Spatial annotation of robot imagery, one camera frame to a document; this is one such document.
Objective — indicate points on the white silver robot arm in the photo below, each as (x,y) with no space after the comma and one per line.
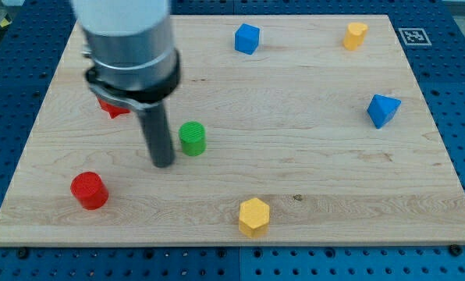
(136,63)

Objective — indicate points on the green cylinder block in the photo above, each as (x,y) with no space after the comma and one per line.
(192,136)

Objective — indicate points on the wooden board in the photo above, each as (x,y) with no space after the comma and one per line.
(287,124)

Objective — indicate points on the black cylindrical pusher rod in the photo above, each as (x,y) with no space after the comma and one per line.
(155,127)

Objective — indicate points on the yellow hexagon block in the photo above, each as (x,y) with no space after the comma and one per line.
(254,218)

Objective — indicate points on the blue cube block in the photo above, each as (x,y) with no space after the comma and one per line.
(246,39)

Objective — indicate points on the red star block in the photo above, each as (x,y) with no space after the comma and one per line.
(112,110)

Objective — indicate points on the red cylinder block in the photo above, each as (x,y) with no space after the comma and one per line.
(90,191)

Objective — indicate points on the blue triangle block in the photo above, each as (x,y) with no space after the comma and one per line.
(382,109)

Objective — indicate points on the yellow heart block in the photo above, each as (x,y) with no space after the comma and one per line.
(355,35)

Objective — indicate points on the white fiducial marker tag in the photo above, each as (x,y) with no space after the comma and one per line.
(413,36)

